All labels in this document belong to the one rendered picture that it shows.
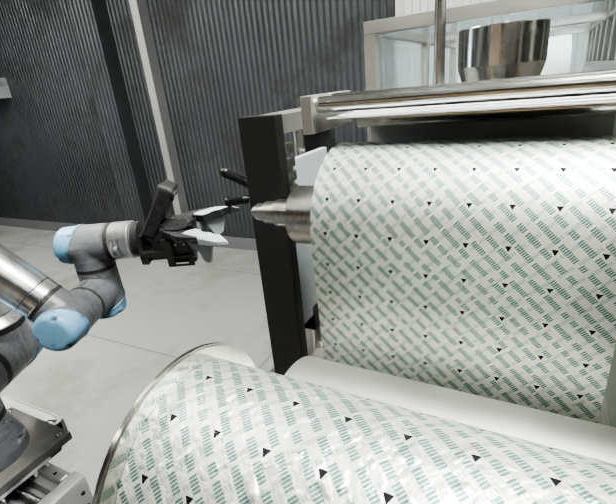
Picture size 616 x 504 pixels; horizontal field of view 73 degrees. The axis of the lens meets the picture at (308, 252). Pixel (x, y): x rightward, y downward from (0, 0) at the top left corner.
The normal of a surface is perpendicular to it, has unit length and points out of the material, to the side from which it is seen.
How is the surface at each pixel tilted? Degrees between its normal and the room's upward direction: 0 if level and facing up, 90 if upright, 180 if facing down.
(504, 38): 90
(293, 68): 90
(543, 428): 2
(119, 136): 90
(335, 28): 90
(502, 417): 2
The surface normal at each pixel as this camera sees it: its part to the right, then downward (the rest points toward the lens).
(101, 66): -0.44, 0.37
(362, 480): -0.23, -0.76
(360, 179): -0.40, -0.38
